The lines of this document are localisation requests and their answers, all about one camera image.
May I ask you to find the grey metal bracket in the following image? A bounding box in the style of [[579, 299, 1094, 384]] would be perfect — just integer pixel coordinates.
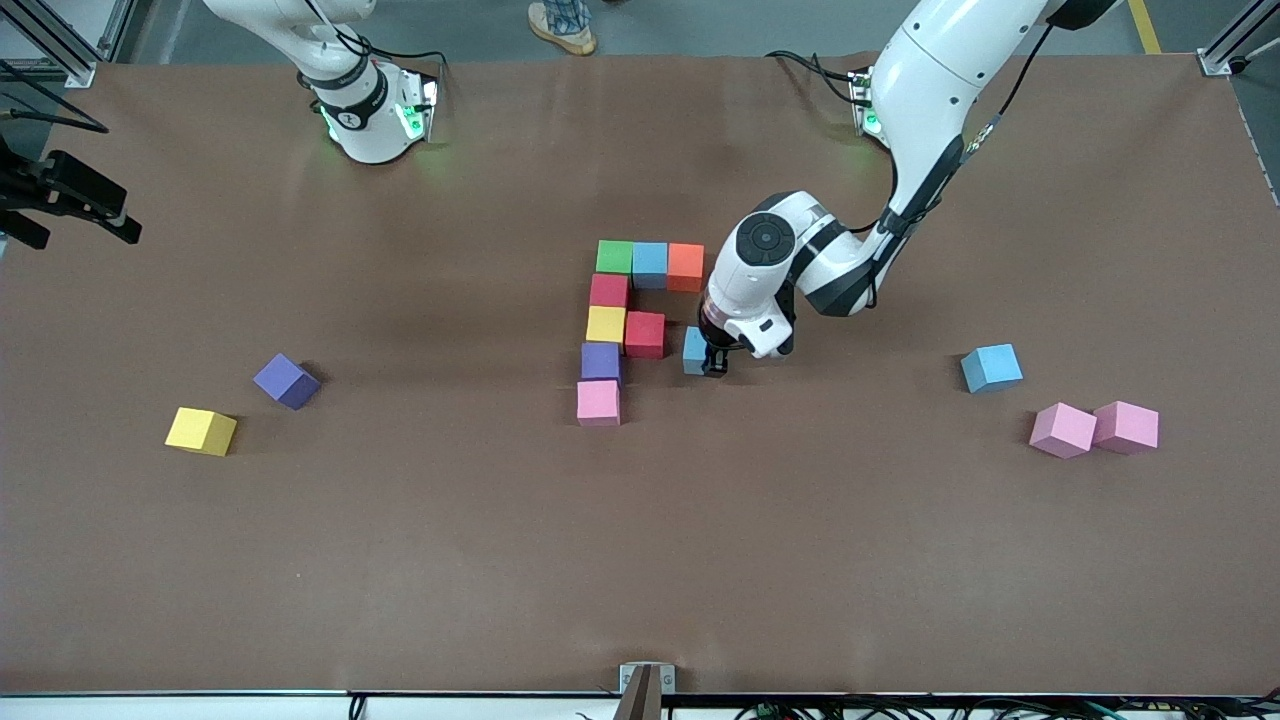
[[618, 662, 677, 696]]

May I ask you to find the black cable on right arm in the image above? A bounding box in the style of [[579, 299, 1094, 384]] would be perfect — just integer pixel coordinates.
[[0, 60, 109, 135]]

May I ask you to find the brown camera pole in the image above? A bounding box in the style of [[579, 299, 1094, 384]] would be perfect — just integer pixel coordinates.
[[612, 666, 666, 720]]

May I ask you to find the orange foam cube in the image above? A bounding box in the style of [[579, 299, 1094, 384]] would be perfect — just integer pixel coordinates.
[[666, 243, 706, 294]]

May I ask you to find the pink foam cube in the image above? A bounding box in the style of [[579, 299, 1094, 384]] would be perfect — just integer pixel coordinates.
[[1092, 400, 1161, 456], [576, 380, 622, 428], [1029, 402, 1098, 460]]

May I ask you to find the aluminium frame profile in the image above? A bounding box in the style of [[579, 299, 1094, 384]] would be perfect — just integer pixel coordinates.
[[1198, 0, 1280, 77], [0, 0, 136, 87]]

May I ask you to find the tan shoe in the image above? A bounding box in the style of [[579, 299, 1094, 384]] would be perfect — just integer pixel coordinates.
[[528, 0, 598, 57]]

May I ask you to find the black cable bundle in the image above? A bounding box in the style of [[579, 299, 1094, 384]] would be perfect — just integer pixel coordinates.
[[735, 698, 1280, 720]]

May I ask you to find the purple foam cube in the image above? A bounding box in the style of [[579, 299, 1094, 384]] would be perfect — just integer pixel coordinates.
[[581, 342, 624, 386], [252, 352, 322, 412]]

